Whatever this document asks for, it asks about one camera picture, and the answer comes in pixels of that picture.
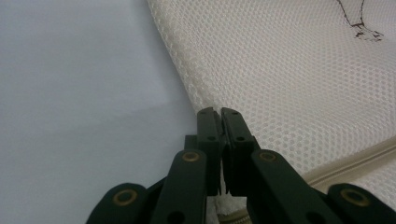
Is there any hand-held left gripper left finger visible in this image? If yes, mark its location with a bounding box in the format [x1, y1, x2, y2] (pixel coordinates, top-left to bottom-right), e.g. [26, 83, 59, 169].
[184, 106, 226, 197]

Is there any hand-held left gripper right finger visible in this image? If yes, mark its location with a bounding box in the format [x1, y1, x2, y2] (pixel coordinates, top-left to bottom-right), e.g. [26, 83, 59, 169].
[219, 106, 262, 198]

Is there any white towel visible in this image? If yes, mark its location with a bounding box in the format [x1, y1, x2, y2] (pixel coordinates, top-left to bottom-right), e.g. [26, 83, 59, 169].
[205, 186, 249, 217]

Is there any light blue table mat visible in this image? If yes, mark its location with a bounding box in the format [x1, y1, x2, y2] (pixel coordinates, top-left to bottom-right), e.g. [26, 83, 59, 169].
[0, 0, 200, 224]

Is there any white mesh laundry bag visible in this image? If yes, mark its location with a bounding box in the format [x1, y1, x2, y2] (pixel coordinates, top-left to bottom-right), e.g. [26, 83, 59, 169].
[146, 0, 396, 224]

